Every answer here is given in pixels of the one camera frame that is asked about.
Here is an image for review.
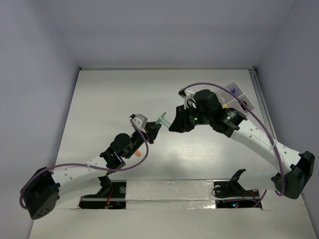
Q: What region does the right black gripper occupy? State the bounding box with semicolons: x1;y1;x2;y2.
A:
169;103;212;132

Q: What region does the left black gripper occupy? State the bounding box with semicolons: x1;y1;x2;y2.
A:
124;121;160;159

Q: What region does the green highlighter pen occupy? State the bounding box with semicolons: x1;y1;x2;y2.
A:
156;112;171;128

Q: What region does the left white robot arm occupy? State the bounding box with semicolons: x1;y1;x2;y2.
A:
19;121;161;220

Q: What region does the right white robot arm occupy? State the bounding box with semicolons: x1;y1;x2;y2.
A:
169;89;315;199

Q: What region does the white four-compartment organizer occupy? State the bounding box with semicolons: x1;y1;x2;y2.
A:
216;81;255;115

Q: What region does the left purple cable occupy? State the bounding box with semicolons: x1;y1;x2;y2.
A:
19;118;150;209

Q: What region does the purple cable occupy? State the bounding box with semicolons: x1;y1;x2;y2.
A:
19;118;150;209
179;82;286;208

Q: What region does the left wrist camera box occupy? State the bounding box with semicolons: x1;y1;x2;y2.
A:
129;114;148;130

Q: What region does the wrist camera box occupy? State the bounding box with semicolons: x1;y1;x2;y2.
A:
129;114;148;130
178;89;197;110

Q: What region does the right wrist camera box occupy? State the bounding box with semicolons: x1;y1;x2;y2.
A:
178;89;197;110

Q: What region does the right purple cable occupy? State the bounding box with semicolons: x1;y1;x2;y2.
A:
179;82;286;208

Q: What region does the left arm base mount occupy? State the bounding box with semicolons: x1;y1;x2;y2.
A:
78;175;127;210

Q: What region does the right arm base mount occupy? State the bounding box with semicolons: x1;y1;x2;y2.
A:
211;169;262;209

